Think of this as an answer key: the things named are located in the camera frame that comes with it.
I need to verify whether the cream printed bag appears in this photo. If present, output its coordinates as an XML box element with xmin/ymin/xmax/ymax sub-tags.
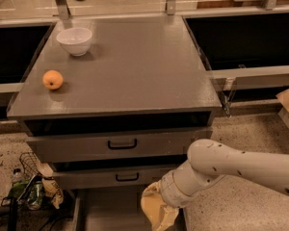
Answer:
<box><xmin>37</xmin><ymin>161</ymin><xmax>64</xmax><ymax>209</ymax></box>

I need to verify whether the grey open bottom drawer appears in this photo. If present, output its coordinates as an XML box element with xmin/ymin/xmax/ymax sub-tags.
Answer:
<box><xmin>71</xmin><ymin>181</ymin><xmax>190</xmax><ymax>231</ymax></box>

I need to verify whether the grey top drawer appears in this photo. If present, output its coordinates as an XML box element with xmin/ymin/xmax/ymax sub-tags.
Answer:
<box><xmin>27</xmin><ymin>128</ymin><xmax>213</xmax><ymax>163</ymax></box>

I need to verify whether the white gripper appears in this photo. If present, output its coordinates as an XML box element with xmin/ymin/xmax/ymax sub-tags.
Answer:
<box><xmin>142</xmin><ymin>171</ymin><xmax>193</xmax><ymax>231</ymax></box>

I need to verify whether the grey metal post left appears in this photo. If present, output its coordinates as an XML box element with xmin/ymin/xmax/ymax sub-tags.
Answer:
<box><xmin>55</xmin><ymin>0</ymin><xmax>70</xmax><ymax>20</ymax></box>

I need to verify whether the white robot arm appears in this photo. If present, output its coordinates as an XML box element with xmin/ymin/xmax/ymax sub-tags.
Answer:
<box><xmin>141</xmin><ymin>139</ymin><xmax>289</xmax><ymax>231</ymax></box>

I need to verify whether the black wire basket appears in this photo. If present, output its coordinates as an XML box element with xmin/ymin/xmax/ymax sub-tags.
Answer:
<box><xmin>19</xmin><ymin>152</ymin><xmax>39</xmax><ymax>179</ymax></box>

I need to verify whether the green snack bag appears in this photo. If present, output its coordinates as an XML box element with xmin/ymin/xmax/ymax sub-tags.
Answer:
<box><xmin>8</xmin><ymin>181</ymin><xmax>44</xmax><ymax>211</ymax></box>

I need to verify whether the grey middle drawer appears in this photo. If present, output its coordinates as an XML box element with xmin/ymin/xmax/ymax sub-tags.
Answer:
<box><xmin>53</xmin><ymin>164</ymin><xmax>180</xmax><ymax>190</ymax></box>

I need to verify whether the clear plastic bottle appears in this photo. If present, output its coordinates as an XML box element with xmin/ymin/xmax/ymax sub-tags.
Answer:
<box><xmin>12</xmin><ymin>168</ymin><xmax>23</xmax><ymax>184</ymax></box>

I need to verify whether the white ceramic bowl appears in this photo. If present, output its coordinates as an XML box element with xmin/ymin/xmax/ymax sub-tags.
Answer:
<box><xmin>56</xmin><ymin>27</ymin><xmax>92</xmax><ymax>56</ymax></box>

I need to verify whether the orange fruit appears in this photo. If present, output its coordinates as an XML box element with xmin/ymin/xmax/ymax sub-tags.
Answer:
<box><xmin>42</xmin><ymin>70</ymin><xmax>64</xmax><ymax>90</ymax></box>

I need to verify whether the grey drawer cabinet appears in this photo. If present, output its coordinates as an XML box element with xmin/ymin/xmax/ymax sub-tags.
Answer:
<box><xmin>6</xmin><ymin>14</ymin><xmax>223</xmax><ymax>231</ymax></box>

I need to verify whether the yellow sponge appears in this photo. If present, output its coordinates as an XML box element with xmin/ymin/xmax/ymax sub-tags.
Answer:
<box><xmin>141</xmin><ymin>193</ymin><xmax>169</xmax><ymax>231</ymax></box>

